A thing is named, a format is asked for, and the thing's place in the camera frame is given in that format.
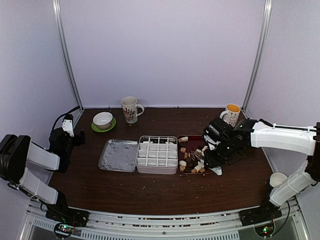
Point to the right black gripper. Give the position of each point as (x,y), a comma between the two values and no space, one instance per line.
(212,162)

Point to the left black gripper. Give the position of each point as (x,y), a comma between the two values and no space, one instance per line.
(81,140)

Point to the white metal tongs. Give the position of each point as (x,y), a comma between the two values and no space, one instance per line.
(215,170)

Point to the red chocolate tray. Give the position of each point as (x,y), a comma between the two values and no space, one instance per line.
(186,143)

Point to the lilac bunny tin lid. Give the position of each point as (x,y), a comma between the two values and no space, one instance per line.
(119,156)

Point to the lilac tin box with dividers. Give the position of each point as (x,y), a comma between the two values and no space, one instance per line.
(157,155)

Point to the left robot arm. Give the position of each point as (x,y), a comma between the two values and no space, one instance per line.
(17,151)

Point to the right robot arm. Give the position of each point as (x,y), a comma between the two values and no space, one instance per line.
(300,142)

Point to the white oval chocolate in tray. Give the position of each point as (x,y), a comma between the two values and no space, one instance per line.
(182,163)

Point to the white mug yellow inside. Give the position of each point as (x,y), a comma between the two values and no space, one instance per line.
(231,114)

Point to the green saucer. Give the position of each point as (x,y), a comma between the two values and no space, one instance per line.
(96,129)

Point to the white bowl near right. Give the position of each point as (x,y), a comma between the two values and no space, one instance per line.
(276,179)

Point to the tall floral mug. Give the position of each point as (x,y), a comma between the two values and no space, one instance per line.
(131,109)

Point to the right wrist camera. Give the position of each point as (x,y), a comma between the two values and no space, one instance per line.
(211,144)

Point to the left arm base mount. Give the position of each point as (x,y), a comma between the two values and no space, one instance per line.
(66,224)

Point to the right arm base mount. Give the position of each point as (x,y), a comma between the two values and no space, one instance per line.
(261,219)

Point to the front aluminium rail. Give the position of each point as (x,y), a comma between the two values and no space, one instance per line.
(225,225)

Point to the left aluminium frame post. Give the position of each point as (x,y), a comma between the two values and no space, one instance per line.
(66,57)

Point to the aluminium frame post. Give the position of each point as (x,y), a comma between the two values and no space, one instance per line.
(263,35)
(66,57)

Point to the right aluminium frame post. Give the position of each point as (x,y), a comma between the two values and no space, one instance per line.
(263,35)

